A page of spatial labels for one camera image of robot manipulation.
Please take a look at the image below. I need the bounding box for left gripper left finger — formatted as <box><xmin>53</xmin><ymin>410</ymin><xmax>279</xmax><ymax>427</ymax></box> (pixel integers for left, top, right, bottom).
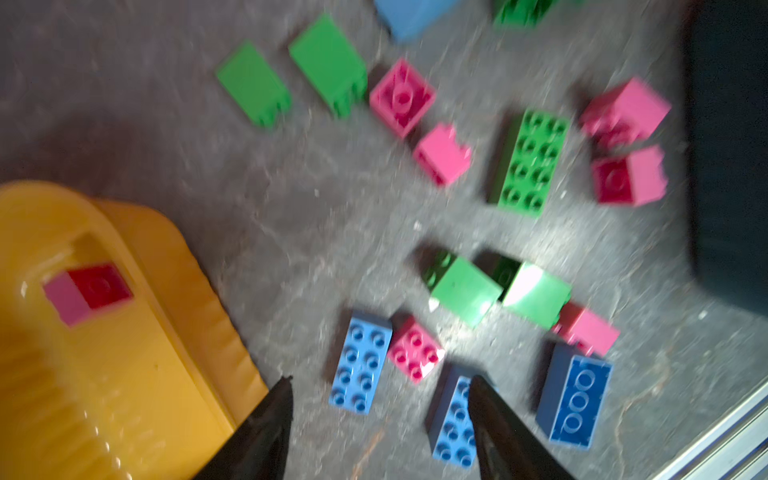
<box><xmin>193</xmin><ymin>376</ymin><xmax>294</xmax><ymax>480</ymax></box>

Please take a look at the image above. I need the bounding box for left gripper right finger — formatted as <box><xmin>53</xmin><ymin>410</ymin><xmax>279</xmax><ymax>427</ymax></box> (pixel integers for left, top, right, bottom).
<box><xmin>468</xmin><ymin>375</ymin><xmax>574</xmax><ymax>480</ymax></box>

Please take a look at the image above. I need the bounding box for blue long brick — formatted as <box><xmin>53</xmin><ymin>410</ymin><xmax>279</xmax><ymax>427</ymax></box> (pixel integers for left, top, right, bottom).
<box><xmin>329</xmin><ymin>311</ymin><xmax>393</xmax><ymax>415</ymax></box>
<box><xmin>536</xmin><ymin>343</ymin><xmax>613</xmax><ymax>450</ymax></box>
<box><xmin>428</xmin><ymin>363</ymin><xmax>494</xmax><ymax>469</ymax></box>

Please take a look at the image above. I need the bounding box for blue long brick bottom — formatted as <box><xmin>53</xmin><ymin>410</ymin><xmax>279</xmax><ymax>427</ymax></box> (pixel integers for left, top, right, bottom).
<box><xmin>536</xmin><ymin>343</ymin><xmax>613</xmax><ymax>450</ymax></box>

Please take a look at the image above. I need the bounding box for pink studded brick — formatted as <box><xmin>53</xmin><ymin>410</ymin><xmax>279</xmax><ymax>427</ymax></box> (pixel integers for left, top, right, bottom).
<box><xmin>387</xmin><ymin>315</ymin><xmax>446</xmax><ymax>385</ymax></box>

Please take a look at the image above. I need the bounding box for yellow plastic bin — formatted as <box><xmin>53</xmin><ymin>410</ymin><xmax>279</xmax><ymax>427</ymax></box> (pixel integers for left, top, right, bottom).
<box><xmin>1</xmin><ymin>181</ymin><xmax>268</xmax><ymax>479</ymax></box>

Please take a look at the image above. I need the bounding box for green long brick centre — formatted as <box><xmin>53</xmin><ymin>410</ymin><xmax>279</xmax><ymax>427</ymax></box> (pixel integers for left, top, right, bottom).
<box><xmin>489</xmin><ymin>109</ymin><xmax>571</xmax><ymax>218</ymax></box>

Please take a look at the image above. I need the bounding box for light blue square brick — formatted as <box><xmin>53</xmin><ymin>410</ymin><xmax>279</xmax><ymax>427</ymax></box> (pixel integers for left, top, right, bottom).
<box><xmin>373</xmin><ymin>0</ymin><xmax>458</xmax><ymax>43</ymax></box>

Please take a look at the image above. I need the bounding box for teal plastic bin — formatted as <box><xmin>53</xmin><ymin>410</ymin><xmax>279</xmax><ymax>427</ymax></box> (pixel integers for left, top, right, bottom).
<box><xmin>685</xmin><ymin>1</ymin><xmax>767</xmax><ymax>315</ymax></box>

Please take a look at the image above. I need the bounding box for aluminium front rail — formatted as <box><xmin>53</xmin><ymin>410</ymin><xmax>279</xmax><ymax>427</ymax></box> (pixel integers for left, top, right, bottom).
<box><xmin>654</xmin><ymin>381</ymin><xmax>768</xmax><ymax>479</ymax></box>

